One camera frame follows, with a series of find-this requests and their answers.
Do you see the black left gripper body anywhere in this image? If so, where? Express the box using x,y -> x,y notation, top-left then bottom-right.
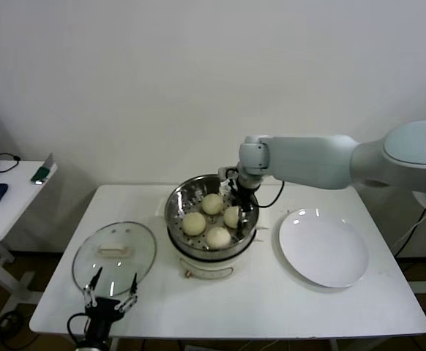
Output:
83,298 -> 123,341

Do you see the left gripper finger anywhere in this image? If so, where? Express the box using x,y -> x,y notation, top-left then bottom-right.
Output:
82,266 -> 103,312
119,272 -> 140,314

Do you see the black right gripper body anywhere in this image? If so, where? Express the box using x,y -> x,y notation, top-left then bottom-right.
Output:
231,186 -> 257,215

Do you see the white steamed baozi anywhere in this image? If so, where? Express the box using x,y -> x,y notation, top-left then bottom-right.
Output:
223,206 -> 247,230
182,212 -> 207,236
201,193 -> 225,216
206,226 -> 232,250

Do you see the round glass pot lid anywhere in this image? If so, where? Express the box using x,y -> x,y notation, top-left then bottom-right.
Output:
72,221 -> 158,298

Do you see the stainless steel steamer basket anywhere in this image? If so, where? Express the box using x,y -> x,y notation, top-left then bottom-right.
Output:
155,174 -> 272,257

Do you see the white round plate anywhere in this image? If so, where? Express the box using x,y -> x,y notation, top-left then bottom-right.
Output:
277,208 -> 370,289

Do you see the white side table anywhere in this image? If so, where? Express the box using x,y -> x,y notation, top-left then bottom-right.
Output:
0,159 -> 59,306

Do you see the green circuit board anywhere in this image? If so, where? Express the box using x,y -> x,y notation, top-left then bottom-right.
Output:
29,152 -> 58,186

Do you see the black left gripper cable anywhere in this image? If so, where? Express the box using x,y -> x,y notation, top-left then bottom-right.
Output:
67,313 -> 89,341

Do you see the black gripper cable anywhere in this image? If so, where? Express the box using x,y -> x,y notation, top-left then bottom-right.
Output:
67,313 -> 89,341
255,181 -> 285,209

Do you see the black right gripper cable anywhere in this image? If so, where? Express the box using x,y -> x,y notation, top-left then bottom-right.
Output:
255,181 -> 285,209

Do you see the black floor cable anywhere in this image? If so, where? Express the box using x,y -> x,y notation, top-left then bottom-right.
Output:
0,310 -> 29,351

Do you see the black laptop cable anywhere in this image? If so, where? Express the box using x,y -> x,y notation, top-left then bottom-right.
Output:
0,152 -> 20,176

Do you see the black wall cable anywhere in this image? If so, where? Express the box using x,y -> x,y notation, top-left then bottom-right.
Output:
395,210 -> 426,257

